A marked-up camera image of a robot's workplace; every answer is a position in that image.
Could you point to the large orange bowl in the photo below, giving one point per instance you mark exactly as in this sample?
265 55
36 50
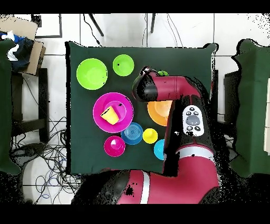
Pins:
156 112

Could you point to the ridged yellow cup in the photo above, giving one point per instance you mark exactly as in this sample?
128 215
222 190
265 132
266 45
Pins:
110 116

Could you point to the ridged green cup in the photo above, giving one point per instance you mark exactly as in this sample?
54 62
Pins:
162 73

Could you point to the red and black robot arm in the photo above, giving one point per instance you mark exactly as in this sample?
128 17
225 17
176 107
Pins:
168 88

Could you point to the dark blue bowl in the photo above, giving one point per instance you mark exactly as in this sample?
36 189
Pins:
132 133

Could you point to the smooth yellow cup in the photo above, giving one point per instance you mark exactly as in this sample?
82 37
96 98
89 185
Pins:
150 135

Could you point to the large pink bowl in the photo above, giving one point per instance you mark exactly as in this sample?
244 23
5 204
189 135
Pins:
101 101

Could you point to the small red bowl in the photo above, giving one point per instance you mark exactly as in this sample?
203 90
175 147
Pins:
115 148

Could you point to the small light blue bowl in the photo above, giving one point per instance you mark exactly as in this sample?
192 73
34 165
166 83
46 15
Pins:
158 149

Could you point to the small green bowl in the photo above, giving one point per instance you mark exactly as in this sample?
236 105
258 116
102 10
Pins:
123 65

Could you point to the large green bowl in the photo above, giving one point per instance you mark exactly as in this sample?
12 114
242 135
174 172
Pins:
91 74

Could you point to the dark green tablecloth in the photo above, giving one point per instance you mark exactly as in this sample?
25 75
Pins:
95 158
251 105
5 105

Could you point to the black tripod leg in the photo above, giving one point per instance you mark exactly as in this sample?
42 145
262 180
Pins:
153 23
96 25

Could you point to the black stool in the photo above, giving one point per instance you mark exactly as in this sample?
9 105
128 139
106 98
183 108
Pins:
43 105

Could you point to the black cabinet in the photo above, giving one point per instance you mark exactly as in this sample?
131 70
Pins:
231 95

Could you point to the blue and black bag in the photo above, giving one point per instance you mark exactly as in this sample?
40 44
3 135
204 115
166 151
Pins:
23 55

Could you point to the cardboard box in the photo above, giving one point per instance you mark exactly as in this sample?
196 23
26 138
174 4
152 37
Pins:
21 25

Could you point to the black frame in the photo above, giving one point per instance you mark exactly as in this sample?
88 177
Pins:
60 25

